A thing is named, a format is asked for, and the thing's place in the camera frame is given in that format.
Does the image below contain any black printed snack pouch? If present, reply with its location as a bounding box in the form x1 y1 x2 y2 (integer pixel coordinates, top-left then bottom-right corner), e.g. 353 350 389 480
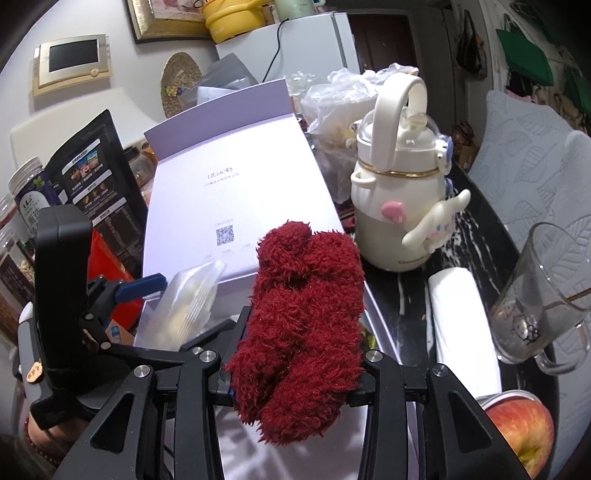
44 109 149 278

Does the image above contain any woven straw fan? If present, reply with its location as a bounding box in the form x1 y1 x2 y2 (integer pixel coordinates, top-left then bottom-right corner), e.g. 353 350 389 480
160 52 204 119

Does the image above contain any crumpled clear plastic bag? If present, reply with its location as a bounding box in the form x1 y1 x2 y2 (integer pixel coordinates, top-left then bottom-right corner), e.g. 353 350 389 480
300 67 419 205

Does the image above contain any dark label jar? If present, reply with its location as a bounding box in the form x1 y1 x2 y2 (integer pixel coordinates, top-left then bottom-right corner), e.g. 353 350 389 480
9 157 62 222

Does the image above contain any black hanging bag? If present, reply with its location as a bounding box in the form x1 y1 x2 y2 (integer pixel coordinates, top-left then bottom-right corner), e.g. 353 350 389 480
456 9 489 75

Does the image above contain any clear plastic packet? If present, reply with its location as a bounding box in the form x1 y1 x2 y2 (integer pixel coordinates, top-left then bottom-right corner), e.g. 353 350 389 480
137 260 227 352

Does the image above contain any white folded cloth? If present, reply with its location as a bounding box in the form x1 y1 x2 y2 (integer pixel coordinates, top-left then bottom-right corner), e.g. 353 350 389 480
427 267 504 394

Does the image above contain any wall intercom panel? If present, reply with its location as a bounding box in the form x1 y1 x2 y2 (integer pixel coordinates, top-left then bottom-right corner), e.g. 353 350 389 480
31 38 115 96

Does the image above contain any dark brown door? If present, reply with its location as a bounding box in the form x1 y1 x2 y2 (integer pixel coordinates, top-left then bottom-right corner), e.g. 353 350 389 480
345 13 417 77

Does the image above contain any red apple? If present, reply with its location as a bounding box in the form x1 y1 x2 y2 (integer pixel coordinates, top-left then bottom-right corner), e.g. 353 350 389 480
485 399 556 479

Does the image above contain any green tote bag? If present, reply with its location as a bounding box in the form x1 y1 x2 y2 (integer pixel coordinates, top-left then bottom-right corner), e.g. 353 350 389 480
563 68 591 118
495 18 556 88

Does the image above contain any grey plastic pouch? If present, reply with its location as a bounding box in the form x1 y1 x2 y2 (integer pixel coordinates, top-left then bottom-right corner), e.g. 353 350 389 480
202 52 260 89

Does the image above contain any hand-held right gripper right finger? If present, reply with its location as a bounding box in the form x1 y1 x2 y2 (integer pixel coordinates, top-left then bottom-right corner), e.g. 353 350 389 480
355 349 529 480

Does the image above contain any gold framed picture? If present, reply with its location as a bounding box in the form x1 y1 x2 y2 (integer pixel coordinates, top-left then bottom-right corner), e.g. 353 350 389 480
126 0 209 45

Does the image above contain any lavender gift box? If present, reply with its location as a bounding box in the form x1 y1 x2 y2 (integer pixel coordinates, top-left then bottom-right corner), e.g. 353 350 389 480
131 78 385 480

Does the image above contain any glass mug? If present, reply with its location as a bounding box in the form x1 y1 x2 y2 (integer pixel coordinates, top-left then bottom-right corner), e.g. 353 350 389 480
488 222 591 376

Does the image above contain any leaf-pattern covered chair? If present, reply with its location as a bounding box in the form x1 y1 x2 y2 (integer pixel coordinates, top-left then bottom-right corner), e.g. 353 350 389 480
503 129 591 289
468 90 573 185

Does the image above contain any person's left forearm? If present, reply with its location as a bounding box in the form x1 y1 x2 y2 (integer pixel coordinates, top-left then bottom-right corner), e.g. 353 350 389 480
25 406 89 446

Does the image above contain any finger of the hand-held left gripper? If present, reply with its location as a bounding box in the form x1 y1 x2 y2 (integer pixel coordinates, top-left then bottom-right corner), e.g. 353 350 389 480
85 272 168 315
81 320 238 366

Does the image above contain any red container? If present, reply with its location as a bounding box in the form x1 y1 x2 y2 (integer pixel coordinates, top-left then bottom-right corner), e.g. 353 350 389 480
90 230 145 334

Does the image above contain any white fridge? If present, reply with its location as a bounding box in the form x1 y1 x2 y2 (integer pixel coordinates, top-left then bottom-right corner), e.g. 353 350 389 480
215 11 362 89

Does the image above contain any bead bracelet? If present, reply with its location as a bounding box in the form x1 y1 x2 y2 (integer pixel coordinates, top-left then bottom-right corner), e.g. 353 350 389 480
22 413 49 464

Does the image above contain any black power cable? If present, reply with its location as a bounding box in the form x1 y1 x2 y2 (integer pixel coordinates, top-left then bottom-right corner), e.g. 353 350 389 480
267 21 283 80

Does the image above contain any yellow pot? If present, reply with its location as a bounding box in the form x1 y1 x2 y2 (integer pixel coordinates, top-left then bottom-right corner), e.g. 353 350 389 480
202 0 279 44

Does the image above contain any red fluffy sock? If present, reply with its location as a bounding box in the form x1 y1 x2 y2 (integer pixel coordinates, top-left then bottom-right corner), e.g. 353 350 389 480
226 220 366 448

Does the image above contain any white cartoon water bottle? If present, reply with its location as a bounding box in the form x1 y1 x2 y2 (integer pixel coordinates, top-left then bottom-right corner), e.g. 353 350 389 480
349 73 472 271

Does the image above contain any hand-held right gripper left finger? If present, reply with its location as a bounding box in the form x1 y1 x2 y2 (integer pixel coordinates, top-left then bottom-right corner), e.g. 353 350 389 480
53 307 254 480

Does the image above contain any metal bowl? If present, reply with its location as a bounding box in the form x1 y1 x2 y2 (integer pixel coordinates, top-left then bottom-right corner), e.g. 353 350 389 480
475 389 529 412

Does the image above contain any light green kettle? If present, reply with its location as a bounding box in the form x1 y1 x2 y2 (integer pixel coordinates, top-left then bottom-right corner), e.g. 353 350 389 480
274 0 325 22

